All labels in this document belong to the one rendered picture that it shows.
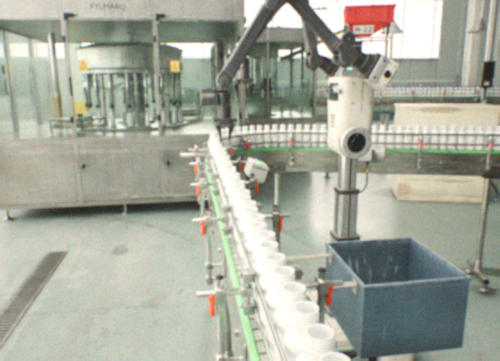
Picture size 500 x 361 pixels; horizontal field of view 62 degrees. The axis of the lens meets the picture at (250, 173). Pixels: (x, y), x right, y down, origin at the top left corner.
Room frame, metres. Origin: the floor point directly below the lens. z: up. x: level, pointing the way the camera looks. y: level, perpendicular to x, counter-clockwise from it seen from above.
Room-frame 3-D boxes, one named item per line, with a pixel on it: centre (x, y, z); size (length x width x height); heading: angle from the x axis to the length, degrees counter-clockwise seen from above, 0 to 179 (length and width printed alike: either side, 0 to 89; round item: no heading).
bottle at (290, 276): (0.65, -0.06, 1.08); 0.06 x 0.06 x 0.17
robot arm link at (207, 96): (1.76, 0.14, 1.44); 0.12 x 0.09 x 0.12; 99
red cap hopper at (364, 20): (8.17, -2.22, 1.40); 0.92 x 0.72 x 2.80; 80
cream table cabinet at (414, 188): (5.30, -2.44, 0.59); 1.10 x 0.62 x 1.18; 80
